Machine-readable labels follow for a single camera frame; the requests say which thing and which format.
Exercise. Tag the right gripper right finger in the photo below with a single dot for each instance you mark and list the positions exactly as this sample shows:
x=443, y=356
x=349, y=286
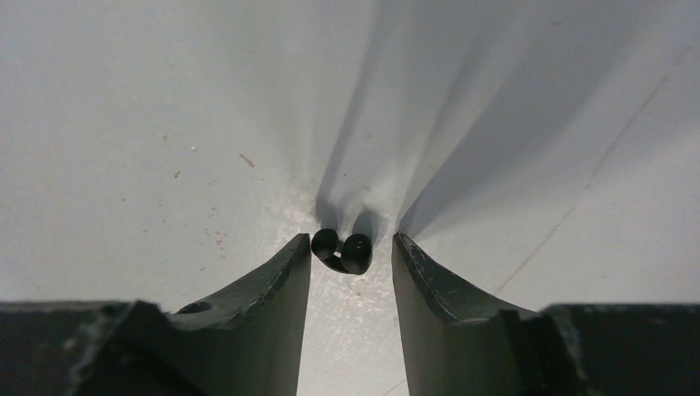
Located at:
x=458, y=339

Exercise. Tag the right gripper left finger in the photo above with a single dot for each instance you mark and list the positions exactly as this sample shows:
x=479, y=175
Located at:
x=244, y=339

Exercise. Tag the black rubber foot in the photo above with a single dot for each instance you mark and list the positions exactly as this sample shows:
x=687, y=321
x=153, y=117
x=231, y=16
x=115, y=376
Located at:
x=352, y=257

